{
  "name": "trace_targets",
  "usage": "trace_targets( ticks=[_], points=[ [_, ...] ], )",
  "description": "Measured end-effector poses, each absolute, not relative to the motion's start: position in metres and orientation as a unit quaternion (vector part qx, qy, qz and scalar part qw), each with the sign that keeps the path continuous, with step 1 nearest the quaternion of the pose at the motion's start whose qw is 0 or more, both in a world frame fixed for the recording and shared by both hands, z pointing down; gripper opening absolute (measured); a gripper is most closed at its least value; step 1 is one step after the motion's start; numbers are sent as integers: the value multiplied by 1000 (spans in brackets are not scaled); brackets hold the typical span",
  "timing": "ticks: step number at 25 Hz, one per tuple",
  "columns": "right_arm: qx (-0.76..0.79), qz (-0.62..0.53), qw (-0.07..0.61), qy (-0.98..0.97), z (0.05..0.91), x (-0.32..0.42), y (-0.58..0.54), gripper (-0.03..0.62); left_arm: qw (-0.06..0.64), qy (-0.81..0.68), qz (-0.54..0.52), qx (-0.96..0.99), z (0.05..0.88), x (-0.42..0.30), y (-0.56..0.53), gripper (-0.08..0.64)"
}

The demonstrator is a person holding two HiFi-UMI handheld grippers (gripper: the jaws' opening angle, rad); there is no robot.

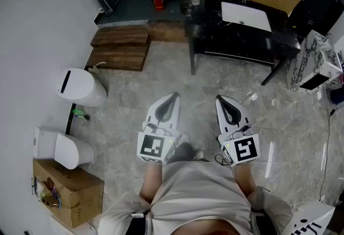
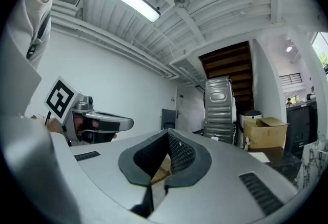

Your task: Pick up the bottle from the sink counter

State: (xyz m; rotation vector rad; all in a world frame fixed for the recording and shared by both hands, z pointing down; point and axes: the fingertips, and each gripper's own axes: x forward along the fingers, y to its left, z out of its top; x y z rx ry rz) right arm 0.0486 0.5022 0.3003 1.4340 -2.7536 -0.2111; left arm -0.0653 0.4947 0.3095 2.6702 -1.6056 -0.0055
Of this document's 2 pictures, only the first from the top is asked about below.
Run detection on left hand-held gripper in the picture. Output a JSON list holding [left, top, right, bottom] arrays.
[[137, 91, 182, 166]]

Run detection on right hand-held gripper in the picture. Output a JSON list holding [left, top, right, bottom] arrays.
[[214, 95, 261, 168]]

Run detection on person's left forearm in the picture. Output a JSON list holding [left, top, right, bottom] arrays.
[[139, 161, 165, 204]]

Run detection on person's right forearm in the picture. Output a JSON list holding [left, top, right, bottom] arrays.
[[233, 162, 258, 201]]

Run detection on black sink counter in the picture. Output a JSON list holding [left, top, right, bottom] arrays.
[[184, 0, 302, 87]]

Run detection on white sink basin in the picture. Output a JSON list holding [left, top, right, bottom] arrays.
[[220, 1, 273, 33]]

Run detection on person's dark trouser leg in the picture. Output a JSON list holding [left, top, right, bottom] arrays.
[[168, 141, 196, 165]]

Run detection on person's white shoe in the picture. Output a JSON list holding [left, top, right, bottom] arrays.
[[177, 133, 205, 161]]

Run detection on wooden step block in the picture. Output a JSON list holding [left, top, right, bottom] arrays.
[[85, 25, 152, 72]]

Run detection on wooden platform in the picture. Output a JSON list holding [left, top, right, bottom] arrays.
[[146, 20, 189, 44]]

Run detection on green brush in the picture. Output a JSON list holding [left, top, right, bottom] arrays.
[[72, 109, 91, 122]]

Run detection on white trash bin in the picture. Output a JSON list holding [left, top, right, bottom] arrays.
[[55, 67, 109, 108]]

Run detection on person's beige shirt torso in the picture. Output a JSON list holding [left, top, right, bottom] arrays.
[[97, 160, 294, 235]]

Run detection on white marble pattern cabinet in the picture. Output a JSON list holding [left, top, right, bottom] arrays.
[[285, 29, 344, 95]]

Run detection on white toilet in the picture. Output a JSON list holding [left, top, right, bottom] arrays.
[[32, 125, 96, 170]]

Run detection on cardboard box with clutter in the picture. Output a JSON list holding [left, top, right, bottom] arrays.
[[31, 159, 105, 230]]

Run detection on white box with black print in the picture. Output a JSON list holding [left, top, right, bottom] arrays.
[[281, 201, 336, 235]]

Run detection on black side cabinet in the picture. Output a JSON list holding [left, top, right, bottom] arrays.
[[289, 0, 344, 39]]

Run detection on black floor cable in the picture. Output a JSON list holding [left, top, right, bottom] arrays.
[[319, 108, 337, 202]]

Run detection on white floor cable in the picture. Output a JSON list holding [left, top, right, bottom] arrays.
[[291, 176, 326, 209]]

